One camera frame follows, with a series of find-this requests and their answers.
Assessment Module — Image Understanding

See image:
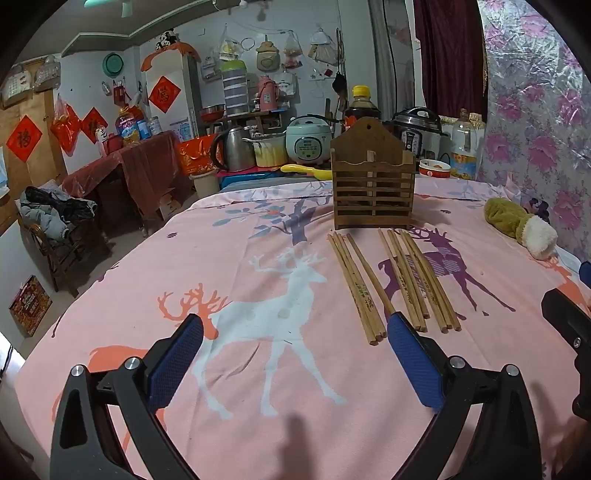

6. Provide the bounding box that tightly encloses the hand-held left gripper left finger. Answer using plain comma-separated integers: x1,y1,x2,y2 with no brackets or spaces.
50,314,204,480

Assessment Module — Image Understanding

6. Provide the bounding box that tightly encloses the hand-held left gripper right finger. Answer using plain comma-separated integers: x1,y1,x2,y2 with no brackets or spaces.
387,313,542,480

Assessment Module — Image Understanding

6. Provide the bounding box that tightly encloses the bunch of wooden chopsticks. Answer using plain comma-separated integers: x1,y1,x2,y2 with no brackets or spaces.
326,227,462,347

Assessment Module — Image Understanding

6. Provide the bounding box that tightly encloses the wooden chopstick holder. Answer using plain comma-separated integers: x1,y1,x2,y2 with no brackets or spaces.
329,117,417,230

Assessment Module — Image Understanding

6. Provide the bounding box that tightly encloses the pink deer print bedsheet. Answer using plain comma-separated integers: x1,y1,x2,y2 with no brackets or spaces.
14,178,591,480

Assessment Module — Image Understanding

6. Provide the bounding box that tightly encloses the olive and white plush toy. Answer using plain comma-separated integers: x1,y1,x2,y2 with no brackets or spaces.
484,198,559,260

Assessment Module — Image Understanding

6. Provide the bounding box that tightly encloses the wooden chair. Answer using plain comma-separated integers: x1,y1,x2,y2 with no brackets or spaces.
18,217,114,296

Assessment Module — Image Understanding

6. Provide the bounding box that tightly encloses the cardboard box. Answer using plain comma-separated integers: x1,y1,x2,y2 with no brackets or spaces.
157,189,183,222

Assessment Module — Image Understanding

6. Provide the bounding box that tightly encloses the red patterned gift box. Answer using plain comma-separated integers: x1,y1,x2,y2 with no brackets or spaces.
9,275,53,336

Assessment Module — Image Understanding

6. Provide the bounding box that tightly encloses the clear plastic oil bottle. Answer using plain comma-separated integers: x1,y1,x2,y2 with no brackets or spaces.
449,109,478,180

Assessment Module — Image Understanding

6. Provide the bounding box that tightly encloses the white plastic bucket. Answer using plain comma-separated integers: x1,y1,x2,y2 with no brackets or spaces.
190,169,221,200

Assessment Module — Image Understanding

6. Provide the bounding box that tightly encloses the white red rimmed bowl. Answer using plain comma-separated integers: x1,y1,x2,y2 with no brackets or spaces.
418,159,452,179

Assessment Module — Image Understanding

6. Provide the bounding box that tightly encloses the table with red cloth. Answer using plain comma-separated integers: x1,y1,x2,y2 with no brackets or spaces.
61,130,182,237

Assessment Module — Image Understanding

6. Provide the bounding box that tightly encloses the orange red gift bag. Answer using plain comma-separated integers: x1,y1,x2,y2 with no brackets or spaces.
178,137,218,176

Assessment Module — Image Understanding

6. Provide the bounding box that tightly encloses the yellow frying pan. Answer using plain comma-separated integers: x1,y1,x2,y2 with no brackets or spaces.
280,163,334,181

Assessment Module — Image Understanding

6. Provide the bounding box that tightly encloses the black silver pressure cooker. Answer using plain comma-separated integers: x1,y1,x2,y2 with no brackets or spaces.
392,107,450,163

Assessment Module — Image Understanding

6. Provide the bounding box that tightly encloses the steel electric kettle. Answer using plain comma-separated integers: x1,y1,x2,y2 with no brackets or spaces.
211,126,254,173

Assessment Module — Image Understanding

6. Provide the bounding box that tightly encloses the steel pot with lid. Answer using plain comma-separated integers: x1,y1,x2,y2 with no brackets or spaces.
242,131,287,168

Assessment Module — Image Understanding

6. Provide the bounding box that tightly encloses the brown wooden door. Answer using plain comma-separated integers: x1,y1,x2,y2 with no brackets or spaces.
0,88,63,234

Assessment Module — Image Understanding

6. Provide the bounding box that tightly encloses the yellow cooking oil jug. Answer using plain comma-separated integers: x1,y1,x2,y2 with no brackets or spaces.
115,107,140,146

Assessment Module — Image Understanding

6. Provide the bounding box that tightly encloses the white refrigerator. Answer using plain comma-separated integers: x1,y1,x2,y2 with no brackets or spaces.
141,46,202,141

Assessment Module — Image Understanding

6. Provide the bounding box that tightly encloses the pale green rice cooker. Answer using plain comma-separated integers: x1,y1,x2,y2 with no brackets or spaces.
285,115,334,168

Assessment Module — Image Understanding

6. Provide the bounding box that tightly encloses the small wooden side table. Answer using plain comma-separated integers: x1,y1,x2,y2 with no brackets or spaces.
213,109,291,136

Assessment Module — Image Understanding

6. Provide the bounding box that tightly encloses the red diamond paper poster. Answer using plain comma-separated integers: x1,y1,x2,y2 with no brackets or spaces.
81,107,110,138
148,76,182,114
6,115,43,163

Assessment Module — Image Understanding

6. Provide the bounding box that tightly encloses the maroon curtain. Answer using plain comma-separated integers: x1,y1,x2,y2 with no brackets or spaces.
412,0,489,120

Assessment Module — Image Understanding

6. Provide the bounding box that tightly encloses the red plastic hanging bag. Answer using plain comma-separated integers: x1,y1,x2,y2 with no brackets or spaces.
50,93,85,156

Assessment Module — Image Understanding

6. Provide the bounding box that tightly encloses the dark soy sauce bottle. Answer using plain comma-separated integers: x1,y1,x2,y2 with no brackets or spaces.
344,85,383,127

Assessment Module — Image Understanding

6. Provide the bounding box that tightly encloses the stacked food carrier green lid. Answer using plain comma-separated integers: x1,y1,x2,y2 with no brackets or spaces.
222,58,250,116

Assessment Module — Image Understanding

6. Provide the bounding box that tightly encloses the pink thermos flask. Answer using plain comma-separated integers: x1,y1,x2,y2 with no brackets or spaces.
256,75,278,112

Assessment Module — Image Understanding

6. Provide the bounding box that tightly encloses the white printed tote bag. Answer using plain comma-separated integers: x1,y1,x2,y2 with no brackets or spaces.
276,69,297,97

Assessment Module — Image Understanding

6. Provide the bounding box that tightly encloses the orange cloth cover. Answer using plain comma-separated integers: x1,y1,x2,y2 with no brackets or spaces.
140,41,202,73

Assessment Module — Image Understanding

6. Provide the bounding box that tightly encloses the clear hanging bag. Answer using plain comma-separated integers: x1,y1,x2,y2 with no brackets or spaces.
34,54,62,89

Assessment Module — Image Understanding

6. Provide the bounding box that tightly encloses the plastic bag with yellow contents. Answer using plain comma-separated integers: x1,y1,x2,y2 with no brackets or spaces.
218,25,242,62

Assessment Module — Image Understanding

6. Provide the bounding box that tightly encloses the printed white hanging bag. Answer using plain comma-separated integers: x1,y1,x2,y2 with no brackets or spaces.
1,65,32,103

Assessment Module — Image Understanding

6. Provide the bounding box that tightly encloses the white plastic hanging bag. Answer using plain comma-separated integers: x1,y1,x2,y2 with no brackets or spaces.
308,28,339,65

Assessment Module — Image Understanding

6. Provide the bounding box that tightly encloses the plastic bag with red contents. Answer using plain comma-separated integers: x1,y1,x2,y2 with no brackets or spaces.
283,31,302,70

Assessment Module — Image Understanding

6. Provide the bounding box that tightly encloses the green ceiling fan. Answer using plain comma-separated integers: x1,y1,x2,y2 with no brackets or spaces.
83,0,136,19

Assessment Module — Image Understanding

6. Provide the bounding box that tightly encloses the floral plastic wall sheet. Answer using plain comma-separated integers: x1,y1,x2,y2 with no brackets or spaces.
475,0,591,268

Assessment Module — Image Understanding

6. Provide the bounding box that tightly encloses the beige jar shaped wall pocket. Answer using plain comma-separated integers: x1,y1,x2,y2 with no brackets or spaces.
256,41,280,72

